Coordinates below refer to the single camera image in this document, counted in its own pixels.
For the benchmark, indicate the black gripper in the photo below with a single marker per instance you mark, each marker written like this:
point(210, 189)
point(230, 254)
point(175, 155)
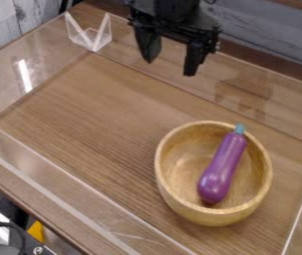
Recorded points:
point(179, 20)

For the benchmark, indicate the purple toy eggplant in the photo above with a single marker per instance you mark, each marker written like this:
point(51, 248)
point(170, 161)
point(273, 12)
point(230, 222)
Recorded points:
point(214, 181)

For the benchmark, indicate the brown wooden bowl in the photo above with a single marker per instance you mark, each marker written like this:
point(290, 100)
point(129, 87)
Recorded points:
point(182, 156)

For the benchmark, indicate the black metal base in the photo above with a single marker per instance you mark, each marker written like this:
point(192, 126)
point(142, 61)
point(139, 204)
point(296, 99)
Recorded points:
point(16, 242)

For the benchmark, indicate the yellow tag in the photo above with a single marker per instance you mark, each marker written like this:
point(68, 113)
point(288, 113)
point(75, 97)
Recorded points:
point(36, 231)

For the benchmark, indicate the clear acrylic corner bracket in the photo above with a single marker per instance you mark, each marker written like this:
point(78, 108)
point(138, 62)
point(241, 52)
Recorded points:
point(93, 39)

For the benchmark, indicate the clear acrylic tray wall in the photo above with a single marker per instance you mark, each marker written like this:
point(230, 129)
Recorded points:
point(83, 116)

